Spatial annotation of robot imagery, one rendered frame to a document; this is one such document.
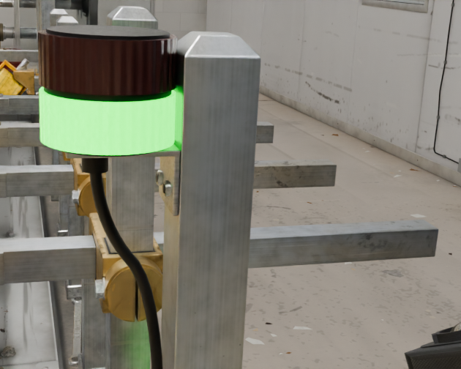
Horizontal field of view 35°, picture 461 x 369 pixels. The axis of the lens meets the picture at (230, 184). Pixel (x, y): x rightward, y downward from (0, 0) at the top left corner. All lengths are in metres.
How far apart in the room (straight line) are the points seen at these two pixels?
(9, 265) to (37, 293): 0.74
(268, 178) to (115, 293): 0.40
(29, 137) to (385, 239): 0.60
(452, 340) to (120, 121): 0.16
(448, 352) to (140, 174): 0.36
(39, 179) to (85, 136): 0.58
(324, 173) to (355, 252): 0.26
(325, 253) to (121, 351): 0.21
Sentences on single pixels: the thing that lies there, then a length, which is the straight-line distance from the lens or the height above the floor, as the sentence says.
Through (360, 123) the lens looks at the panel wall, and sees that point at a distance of 5.80.
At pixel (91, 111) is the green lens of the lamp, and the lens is 0.31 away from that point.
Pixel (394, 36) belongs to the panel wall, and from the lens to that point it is 5.40.
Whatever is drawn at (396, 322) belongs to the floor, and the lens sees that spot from 2.79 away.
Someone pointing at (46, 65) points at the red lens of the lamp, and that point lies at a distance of 0.32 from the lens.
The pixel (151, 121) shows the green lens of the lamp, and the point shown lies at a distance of 0.31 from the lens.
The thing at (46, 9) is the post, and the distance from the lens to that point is 2.07.
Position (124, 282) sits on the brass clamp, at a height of 0.96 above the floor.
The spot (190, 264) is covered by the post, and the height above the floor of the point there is 1.06.
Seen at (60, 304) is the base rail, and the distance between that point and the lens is 1.15.
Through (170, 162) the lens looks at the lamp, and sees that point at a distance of 0.34.
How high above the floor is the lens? 1.19
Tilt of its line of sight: 16 degrees down
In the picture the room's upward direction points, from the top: 3 degrees clockwise
